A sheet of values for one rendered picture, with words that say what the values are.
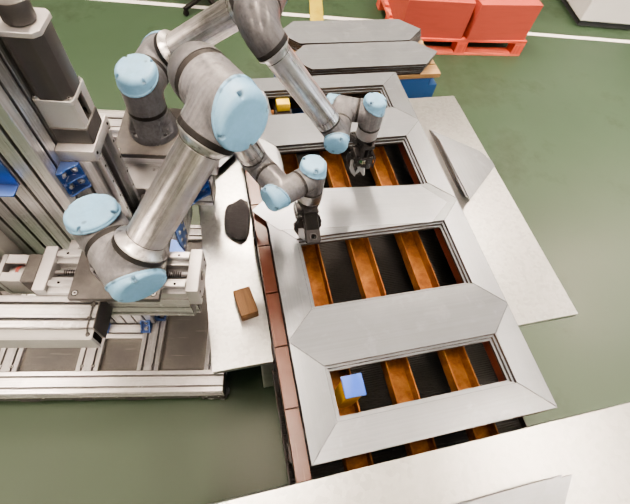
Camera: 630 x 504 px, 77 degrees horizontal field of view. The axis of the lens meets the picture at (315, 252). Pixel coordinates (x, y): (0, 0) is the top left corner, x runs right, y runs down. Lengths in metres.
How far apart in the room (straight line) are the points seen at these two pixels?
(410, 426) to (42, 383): 1.48
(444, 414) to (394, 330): 0.27
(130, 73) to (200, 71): 0.57
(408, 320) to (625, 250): 2.18
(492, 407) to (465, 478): 0.34
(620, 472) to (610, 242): 2.18
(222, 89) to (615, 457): 1.15
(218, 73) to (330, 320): 0.79
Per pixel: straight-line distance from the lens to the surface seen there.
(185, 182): 0.79
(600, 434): 1.23
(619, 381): 2.75
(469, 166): 1.87
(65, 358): 2.06
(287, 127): 1.73
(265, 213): 1.43
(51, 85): 1.05
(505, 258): 1.70
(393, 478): 0.99
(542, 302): 1.68
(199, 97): 0.74
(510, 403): 1.36
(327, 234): 1.40
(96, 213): 0.98
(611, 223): 3.36
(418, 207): 1.55
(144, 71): 1.31
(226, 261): 1.52
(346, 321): 1.26
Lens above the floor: 2.00
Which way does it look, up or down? 59 degrees down
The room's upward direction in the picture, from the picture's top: 11 degrees clockwise
